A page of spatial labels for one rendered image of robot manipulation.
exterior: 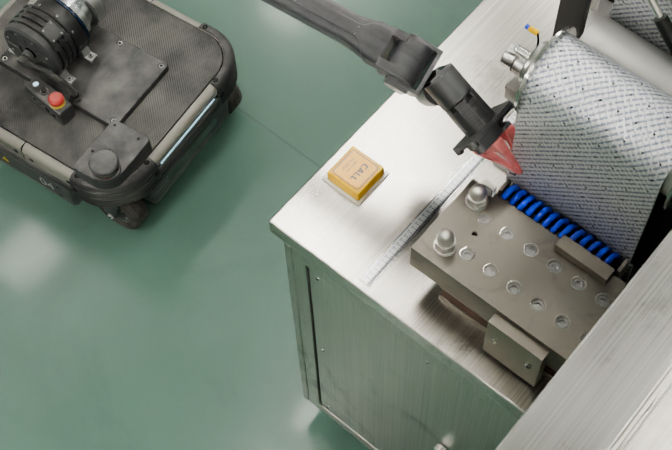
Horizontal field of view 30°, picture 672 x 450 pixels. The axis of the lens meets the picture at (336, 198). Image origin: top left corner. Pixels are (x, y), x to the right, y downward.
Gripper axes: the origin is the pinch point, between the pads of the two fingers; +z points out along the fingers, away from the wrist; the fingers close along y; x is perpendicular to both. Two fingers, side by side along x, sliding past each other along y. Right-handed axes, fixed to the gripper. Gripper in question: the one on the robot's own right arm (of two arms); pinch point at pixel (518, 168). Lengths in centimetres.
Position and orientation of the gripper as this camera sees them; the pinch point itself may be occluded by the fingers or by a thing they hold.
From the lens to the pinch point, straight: 198.2
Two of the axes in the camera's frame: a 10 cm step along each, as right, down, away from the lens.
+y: -6.4, 6.7, -3.6
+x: 3.7, -1.3, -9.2
